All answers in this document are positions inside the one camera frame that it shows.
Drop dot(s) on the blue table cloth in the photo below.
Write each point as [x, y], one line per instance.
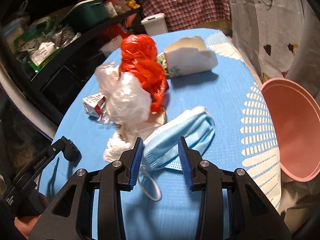
[162, 206]

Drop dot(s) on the red plastic bag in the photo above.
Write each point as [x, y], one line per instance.
[139, 57]

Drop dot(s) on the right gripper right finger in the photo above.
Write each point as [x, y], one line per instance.
[251, 214]

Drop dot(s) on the white paper cup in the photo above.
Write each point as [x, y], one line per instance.
[188, 55]

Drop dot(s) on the black storage shelf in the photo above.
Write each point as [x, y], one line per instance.
[53, 89]

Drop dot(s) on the clear crumpled plastic bag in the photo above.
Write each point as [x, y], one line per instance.
[126, 101]

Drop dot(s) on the red white milk carton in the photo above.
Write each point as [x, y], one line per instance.
[93, 104]

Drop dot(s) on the red plaid shirt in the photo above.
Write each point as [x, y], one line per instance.
[186, 14]

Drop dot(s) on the red white rice bag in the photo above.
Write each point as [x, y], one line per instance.
[111, 38]

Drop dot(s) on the white jar on shelf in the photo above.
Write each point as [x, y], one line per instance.
[110, 10]

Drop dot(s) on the grey deer print cloth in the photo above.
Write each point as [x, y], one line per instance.
[279, 39]

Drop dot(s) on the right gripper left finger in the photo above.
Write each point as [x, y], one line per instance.
[69, 214]

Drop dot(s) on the white crumpled tissue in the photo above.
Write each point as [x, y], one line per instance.
[122, 140]

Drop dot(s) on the person's left hand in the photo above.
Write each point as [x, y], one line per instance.
[26, 224]

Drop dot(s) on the green storage box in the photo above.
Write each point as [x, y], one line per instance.
[86, 14]

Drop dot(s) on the blue surgical face mask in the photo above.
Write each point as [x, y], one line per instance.
[161, 147]

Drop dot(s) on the pink plastic basin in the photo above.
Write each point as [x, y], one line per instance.
[295, 116]

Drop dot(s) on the green white food package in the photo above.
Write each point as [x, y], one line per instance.
[38, 42]

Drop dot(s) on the white small trash bin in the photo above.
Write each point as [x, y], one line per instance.
[155, 24]

